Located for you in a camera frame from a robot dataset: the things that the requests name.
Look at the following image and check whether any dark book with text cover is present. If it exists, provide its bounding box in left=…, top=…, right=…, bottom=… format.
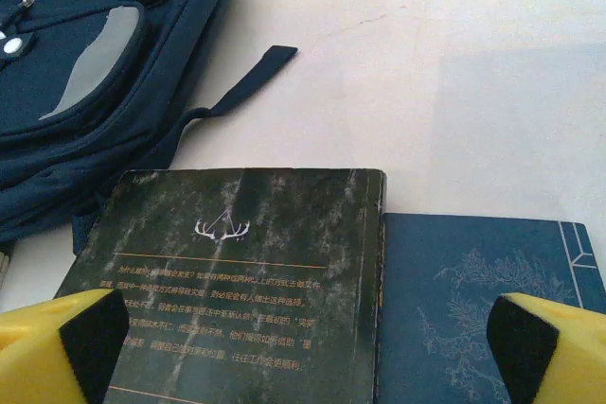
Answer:
left=52, top=167, right=388, bottom=404

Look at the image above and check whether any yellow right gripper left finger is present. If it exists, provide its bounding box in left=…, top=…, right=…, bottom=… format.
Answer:
left=0, top=289, right=130, bottom=404

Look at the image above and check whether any navy blue student backpack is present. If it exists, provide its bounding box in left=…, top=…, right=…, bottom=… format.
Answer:
left=0, top=0, right=299, bottom=256

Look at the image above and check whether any blue thread-bound style book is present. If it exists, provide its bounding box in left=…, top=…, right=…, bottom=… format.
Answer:
left=376, top=212, right=606, bottom=404

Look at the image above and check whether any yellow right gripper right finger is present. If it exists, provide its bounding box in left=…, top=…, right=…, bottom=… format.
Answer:
left=486, top=292, right=606, bottom=404

